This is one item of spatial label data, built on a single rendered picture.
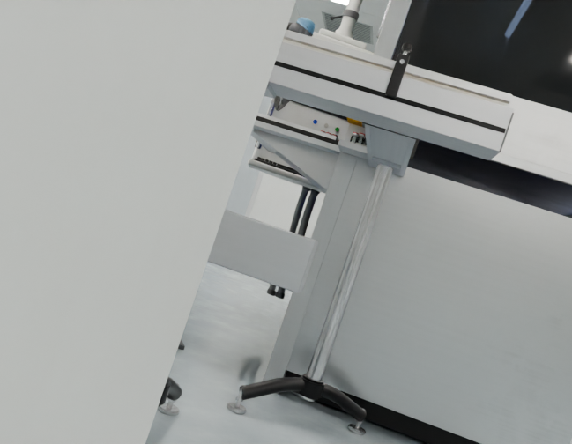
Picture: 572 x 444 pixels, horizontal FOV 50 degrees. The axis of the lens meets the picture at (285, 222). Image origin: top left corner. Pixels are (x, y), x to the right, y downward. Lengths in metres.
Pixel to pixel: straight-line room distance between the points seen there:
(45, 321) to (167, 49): 0.23
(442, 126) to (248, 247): 0.48
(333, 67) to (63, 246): 0.98
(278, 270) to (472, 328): 0.98
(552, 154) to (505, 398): 0.81
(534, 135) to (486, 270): 0.47
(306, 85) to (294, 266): 0.39
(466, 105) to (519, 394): 1.15
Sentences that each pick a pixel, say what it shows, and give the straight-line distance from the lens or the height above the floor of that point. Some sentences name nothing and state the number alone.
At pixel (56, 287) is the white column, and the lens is 0.47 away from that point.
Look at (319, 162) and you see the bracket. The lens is 2.25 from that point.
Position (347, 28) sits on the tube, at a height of 1.64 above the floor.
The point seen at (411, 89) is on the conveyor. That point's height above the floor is 0.91.
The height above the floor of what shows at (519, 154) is 1.03.
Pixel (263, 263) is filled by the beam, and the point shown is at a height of 0.47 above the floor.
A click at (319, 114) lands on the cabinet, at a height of 1.15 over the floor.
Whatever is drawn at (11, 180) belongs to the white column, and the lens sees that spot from 0.38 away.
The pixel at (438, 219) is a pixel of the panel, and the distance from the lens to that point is 2.13.
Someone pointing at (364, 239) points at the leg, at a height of 0.60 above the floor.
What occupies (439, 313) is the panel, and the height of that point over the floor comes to 0.45.
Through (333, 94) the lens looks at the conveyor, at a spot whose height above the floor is 0.86.
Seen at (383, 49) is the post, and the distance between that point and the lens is 2.23.
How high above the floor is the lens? 0.56
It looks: level
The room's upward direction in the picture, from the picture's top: 19 degrees clockwise
